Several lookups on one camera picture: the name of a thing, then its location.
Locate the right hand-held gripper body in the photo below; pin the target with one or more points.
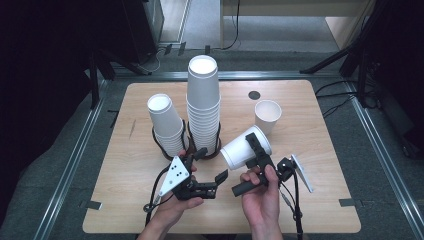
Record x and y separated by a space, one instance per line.
286 166

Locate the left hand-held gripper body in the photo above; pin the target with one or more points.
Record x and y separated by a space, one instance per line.
175 175

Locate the white paper cup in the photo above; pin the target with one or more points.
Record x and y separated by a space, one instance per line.
268 115
238 151

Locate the tall stack of white cups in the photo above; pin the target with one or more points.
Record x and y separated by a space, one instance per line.
203 103

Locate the person's left hand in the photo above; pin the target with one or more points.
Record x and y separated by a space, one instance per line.
173 208

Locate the person's right hand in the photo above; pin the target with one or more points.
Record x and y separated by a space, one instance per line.
263 206

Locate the short stack of white cups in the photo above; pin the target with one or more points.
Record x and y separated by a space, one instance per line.
165 123

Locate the black round table grommet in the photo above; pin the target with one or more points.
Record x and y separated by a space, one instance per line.
254 95

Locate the grey tape piece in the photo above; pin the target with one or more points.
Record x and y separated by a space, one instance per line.
93 205
348 202

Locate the black tripod stand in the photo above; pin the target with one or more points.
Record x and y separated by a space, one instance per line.
333 60

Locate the black stand legs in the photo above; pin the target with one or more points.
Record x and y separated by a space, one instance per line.
95 80

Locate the black cabinet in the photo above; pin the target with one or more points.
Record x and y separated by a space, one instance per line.
141 30

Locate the light wooden desk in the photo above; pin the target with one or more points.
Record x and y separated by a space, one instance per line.
343 26

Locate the dark curtain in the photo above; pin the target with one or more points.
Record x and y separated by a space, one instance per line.
40 83

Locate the aluminium floor rail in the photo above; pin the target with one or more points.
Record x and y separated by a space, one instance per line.
266 75
71 166
383 150

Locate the black floor bracket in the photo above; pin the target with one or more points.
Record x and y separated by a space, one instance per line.
182 48
168 49
207 49

